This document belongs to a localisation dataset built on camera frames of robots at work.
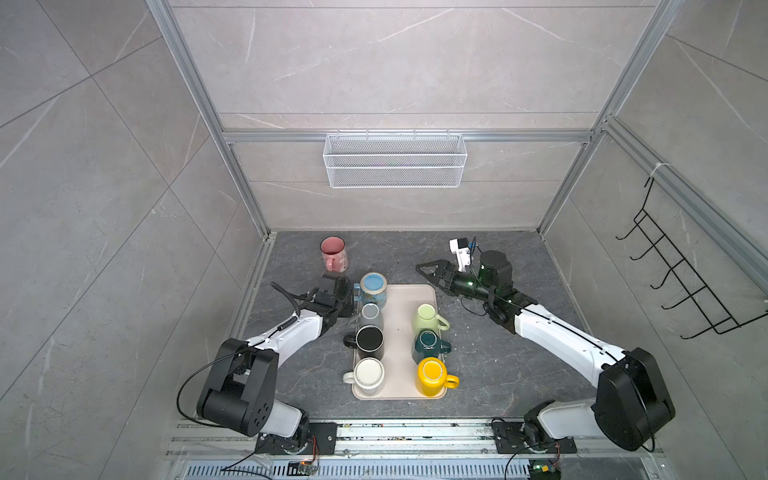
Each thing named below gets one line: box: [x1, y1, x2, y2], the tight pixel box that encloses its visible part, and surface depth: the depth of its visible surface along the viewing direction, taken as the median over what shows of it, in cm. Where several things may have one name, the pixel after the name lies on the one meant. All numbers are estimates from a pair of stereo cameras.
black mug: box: [343, 324, 385, 359], surface depth 83 cm
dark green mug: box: [412, 330, 452, 365], surface depth 81 cm
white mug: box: [342, 357, 385, 396], surface depth 78 cm
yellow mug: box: [415, 356, 460, 397], surface depth 77 cm
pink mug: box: [320, 235, 349, 273], surface depth 103 cm
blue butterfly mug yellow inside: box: [353, 272, 388, 309], surface depth 92 cm
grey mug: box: [357, 302, 384, 330], surface depth 87 cm
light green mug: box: [412, 303, 450, 338], surface depth 87 cm
